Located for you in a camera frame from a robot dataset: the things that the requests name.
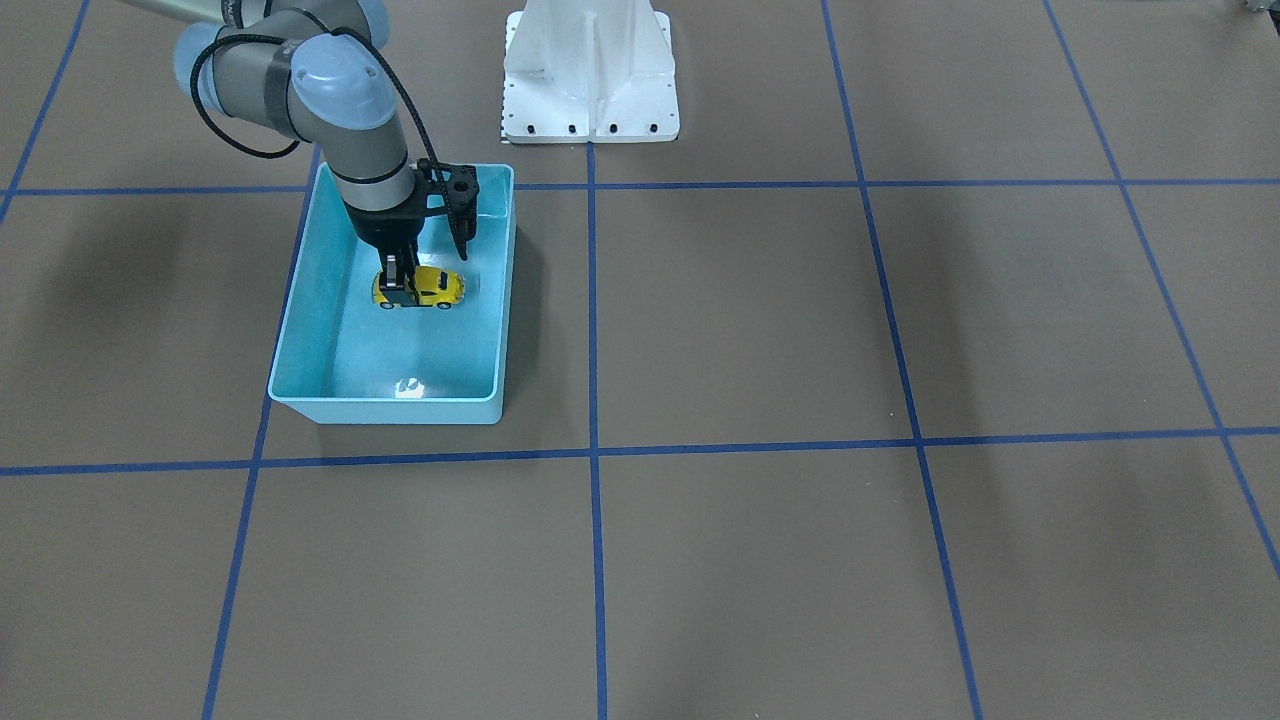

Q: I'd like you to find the yellow beetle toy car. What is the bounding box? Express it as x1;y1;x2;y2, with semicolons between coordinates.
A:
372;266;467;310

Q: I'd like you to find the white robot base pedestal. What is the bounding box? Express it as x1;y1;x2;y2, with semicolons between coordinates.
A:
500;1;681;145

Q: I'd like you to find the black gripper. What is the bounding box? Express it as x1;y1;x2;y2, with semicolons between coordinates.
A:
346;191;442;309

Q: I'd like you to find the light blue plastic bin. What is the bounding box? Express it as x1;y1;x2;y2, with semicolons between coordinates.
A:
268;164;516;425

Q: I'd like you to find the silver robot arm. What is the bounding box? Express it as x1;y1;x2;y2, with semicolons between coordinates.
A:
141;1;445;309

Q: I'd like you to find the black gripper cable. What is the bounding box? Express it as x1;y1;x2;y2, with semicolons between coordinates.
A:
188;26;481;263

